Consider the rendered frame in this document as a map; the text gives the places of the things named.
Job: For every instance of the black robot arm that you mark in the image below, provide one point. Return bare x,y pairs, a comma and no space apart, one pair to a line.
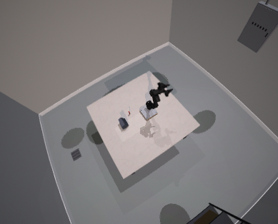
155,96

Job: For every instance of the dark grey sloped panel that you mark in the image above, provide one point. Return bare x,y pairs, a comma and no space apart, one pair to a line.
123,123

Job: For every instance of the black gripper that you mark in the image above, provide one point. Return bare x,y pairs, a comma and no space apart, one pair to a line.
165,91

